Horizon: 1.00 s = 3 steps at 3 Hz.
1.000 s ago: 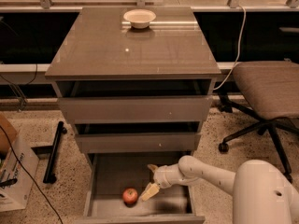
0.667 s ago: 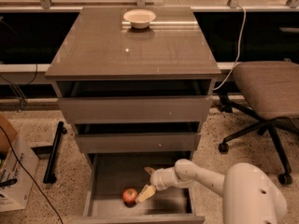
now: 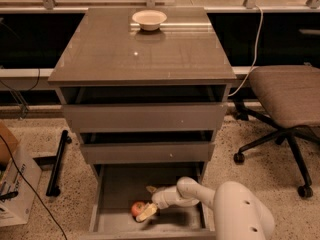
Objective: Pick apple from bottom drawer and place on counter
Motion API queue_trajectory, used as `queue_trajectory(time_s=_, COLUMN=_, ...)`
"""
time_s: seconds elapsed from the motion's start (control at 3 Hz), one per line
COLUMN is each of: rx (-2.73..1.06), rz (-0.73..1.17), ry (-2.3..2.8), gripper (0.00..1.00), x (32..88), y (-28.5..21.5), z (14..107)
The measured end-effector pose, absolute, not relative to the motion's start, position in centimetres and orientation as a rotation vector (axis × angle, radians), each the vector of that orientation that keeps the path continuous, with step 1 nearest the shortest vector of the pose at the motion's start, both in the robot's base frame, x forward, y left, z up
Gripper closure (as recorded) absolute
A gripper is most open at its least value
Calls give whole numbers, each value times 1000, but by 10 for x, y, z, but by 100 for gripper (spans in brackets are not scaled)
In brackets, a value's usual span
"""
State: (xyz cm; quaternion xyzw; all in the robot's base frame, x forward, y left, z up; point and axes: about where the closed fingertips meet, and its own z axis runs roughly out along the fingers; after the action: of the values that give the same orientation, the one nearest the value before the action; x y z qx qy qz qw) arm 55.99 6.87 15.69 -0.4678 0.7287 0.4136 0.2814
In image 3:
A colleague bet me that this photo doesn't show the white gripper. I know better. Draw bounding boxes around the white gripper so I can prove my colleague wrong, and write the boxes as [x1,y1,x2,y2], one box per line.
[136,186,180,222]

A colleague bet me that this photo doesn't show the red apple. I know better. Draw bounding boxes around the red apple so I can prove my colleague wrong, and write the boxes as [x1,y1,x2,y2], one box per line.
[131,201,146,217]

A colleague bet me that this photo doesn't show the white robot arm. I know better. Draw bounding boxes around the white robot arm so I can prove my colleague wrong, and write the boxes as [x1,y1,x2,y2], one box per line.
[134,177,275,240]

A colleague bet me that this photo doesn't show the grey open bottom drawer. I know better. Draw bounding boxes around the grey open bottom drawer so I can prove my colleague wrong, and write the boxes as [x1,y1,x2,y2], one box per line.
[79,162,216,240]

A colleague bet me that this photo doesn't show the grey middle drawer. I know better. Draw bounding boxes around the grey middle drawer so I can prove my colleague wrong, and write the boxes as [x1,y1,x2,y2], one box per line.
[80,142,214,164]

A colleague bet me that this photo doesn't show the grey top drawer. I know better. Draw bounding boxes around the grey top drawer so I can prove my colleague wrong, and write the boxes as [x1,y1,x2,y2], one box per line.
[63,104,227,133]

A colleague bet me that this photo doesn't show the grey drawer cabinet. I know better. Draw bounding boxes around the grey drawer cabinet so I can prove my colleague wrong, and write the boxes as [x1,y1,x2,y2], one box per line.
[47,6,238,240]

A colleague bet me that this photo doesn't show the black metal bar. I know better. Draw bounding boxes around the black metal bar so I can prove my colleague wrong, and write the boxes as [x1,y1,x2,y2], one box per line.
[46,130,72,197]

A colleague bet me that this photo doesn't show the white cardboard box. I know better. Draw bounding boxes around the white cardboard box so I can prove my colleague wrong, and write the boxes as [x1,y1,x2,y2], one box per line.
[0,144,41,227]

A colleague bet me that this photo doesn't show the brown cardboard box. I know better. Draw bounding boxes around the brown cardboard box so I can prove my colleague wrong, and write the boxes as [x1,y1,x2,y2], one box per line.
[0,122,18,166]

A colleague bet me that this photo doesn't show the grey office chair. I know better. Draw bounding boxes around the grey office chair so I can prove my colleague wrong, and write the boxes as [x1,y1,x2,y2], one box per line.
[233,65,320,198]

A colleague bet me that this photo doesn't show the white paper bowl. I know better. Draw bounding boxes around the white paper bowl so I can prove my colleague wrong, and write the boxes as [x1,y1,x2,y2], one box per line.
[132,10,167,31]

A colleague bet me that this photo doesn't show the black floor cable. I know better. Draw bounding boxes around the black floor cable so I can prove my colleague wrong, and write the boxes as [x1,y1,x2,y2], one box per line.
[0,134,69,240]

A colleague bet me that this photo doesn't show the white hanging cable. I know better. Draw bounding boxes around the white hanging cable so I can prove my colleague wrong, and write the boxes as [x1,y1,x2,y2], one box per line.
[227,4,264,98]

